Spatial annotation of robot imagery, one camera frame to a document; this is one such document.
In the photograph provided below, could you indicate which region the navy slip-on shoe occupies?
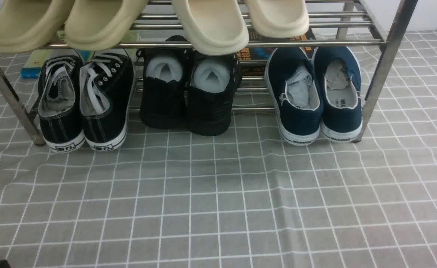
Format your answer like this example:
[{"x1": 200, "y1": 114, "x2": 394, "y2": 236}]
[
  {"x1": 311, "y1": 47, "x2": 363, "y2": 143},
  {"x1": 264, "y1": 47, "x2": 324, "y2": 146}
]

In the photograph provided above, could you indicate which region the black knit shoe right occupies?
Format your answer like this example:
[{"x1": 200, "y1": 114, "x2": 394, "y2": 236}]
[{"x1": 186, "y1": 52, "x2": 242, "y2": 136}]

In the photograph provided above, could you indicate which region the black knit shoe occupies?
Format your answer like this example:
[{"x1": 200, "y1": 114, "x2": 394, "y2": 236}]
[
  {"x1": 186, "y1": 52, "x2": 242, "y2": 136},
  {"x1": 136, "y1": 48, "x2": 193, "y2": 129}
]

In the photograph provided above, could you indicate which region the black knit shoe left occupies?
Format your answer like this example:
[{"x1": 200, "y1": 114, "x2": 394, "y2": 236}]
[{"x1": 136, "y1": 48, "x2": 193, "y2": 129}]

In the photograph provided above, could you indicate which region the metal shoe rack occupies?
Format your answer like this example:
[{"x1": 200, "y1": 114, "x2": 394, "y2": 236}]
[{"x1": 0, "y1": 0, "x2": 418, "y2": 146}]

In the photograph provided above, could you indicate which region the black orange book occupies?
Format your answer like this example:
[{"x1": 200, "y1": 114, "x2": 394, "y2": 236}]
[{"x1": 237, "y1": 28, "x2": 316, "y2": 76}]

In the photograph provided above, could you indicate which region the grey checked floor cloth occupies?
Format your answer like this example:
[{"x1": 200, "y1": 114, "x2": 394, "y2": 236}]
[{"x1": 0, "y1": 30, "x2": 437, "y2": 268}]

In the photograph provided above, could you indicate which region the cream slipper centre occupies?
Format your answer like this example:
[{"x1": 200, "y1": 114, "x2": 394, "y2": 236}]
[{"x1": 171, "y1": 0, "x2": 249, "y2": 56}]

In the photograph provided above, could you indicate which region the cream slipper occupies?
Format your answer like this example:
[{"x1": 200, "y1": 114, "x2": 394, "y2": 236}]
[
  {"x1": 244, "y1": 0, "x2": 309, "y2": 38},
  {"x1": 171, "y1": 0, "x2": 249, "y2": 56}
]

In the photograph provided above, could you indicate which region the black canvas sneaker right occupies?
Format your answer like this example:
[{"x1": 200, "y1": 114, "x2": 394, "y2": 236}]
[{"x1": 79, "y1": 49, "x2": 137, "y2": 151}]

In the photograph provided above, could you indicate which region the black canvas sneaker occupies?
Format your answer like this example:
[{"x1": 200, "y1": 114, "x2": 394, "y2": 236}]
[
  {"x1": 79, "y1": 49, "x2": 137, "y2": 151},
  {"x1": 38, "y1": 54, "x2": 86, "y2": 153}
]

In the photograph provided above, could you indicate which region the cream slipper right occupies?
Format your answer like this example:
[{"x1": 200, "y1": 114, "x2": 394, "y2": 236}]
[{"x1": 244, "y1": 0, "x2": 309, "y2": 38}]

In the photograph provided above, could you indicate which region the black canvas sneaker left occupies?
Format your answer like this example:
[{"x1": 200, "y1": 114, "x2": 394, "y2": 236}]
[{"x1": 38, "y1": 54, "x2": 86, "y2": 153}]

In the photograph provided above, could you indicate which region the olive slipper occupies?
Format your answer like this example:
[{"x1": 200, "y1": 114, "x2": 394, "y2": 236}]
[
  {"x1": 65, "y1": 0, "x2": 148, "y2": 51},
  {"x1": 0, "y1": 0, "x2": 74, "y2": 53}
]

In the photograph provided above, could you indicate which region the green blue book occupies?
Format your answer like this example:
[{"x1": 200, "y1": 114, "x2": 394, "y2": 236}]
[{"x1": 20, "y1": 29, "x2": 140, "y2": 79}]

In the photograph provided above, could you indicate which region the olive slipper far left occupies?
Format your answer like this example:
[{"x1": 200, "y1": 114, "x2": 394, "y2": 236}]
[{"x1": 0, "y1": 0, "x2": 74, "y2": 53}]

